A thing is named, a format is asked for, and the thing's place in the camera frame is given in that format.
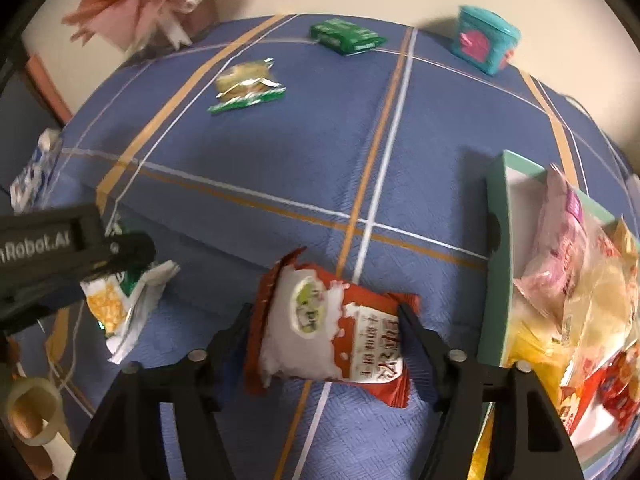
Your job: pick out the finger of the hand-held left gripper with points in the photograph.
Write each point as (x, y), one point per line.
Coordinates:
(132, 252)

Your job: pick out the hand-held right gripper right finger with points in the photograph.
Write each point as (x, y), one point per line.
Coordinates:
(420, 355)

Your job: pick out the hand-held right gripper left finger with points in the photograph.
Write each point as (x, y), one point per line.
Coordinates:
(231, 355)

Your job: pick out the green white snack packet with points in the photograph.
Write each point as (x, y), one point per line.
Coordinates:
(125, 310)

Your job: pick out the red white snack packet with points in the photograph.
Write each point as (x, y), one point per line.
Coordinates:
(320, 330)

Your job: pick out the yellow bread packet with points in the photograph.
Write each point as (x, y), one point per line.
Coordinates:
(530, 355)

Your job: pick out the white tray with green rim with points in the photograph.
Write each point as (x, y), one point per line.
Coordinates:
(497, 260)

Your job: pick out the pink swiss roll packet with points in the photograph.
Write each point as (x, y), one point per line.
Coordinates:
(555, 245)

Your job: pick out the orange swiss roll packet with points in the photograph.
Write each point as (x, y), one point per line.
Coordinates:
(605, 290)

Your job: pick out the red yellow snack packet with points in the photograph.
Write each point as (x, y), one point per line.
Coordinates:
(617, 385)

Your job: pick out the blue white crumpled packet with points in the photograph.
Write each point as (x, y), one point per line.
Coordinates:
(35, 170)

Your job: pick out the cream tape roll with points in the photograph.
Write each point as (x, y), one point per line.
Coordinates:
(35, 384)

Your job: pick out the brown wooden board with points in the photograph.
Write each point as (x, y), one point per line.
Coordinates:
(47, 87)

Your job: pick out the blue plaid bedsheet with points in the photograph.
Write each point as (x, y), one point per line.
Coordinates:
(300, 160)

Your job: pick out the clear cookie packet green ends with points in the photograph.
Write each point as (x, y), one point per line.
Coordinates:
(245, 82)

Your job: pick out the pink flower bouquet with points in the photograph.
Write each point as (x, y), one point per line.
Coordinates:
(130, 0)

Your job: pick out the teal toy house box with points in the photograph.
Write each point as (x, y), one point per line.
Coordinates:
(480, 40)

